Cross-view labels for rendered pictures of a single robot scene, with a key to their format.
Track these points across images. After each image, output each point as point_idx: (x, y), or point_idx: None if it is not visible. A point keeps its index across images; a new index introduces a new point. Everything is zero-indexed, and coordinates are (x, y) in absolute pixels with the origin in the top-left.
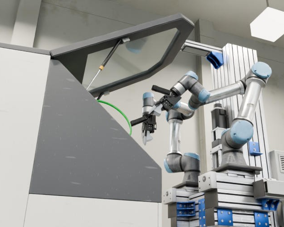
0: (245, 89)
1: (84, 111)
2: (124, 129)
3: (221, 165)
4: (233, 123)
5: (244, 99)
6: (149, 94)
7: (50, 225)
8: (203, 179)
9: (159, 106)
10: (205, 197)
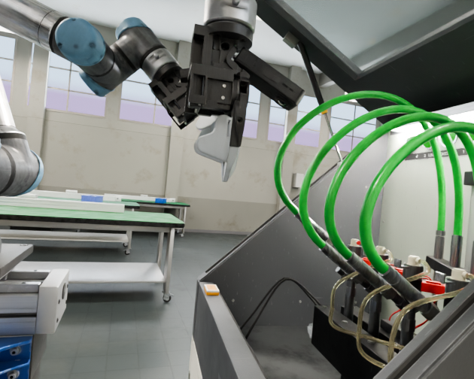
0: None
1: None
2: (267, 219)
3: None
4: (28, 147)
5: (1, 81)
6: None
7: None
8: (63, 292)
9: None
10: (34, 345)
